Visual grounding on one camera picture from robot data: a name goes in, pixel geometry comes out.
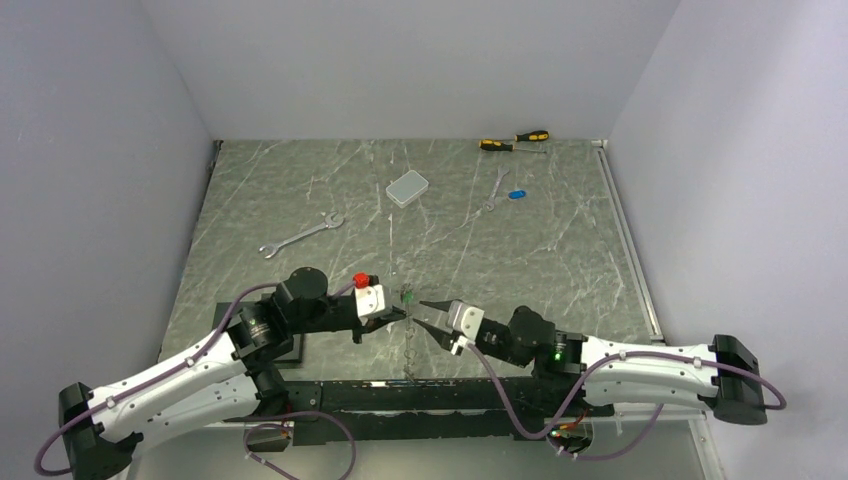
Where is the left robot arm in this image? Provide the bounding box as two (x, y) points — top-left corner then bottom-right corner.
(59, 267), (406, 479)

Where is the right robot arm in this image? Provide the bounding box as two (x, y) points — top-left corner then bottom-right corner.
(423, 299), (770, 426)

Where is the black plate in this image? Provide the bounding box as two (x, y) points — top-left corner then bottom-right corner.
(211, 302), (305, 369)

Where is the small silver wrench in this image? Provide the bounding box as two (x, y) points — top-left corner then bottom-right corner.
(483, 165), (510, 212)

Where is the large silver wrench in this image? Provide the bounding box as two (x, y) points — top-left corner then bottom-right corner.
(258, 211), (345, 259)

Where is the clear plastic box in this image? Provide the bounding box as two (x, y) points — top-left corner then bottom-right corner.
(385, 170), (429, 209)

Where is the lower yellow black screwdriver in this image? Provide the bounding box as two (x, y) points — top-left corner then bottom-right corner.
(478, 139), (546, 154)

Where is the yellow black screwdriver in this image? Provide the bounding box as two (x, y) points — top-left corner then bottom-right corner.
(478, 139), (546, 154)
(514, 130), (550, 143)

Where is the upper yellow black screwdriver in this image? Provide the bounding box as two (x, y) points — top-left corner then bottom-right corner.
(514, 130), (550, 143)

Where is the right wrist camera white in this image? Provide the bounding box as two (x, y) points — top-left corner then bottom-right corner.
(446, 300), (485, 356)

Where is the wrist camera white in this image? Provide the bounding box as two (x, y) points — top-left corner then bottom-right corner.
(353, 272), (392, 320)
(446, 300), (485, 356)

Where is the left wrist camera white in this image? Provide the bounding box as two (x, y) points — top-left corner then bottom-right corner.
(353, 272), (392, 320)

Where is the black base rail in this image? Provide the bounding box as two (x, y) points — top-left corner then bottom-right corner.
(220, 375), (614, 446)

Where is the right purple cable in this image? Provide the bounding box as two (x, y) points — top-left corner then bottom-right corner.
(466, 341), (788, 463)

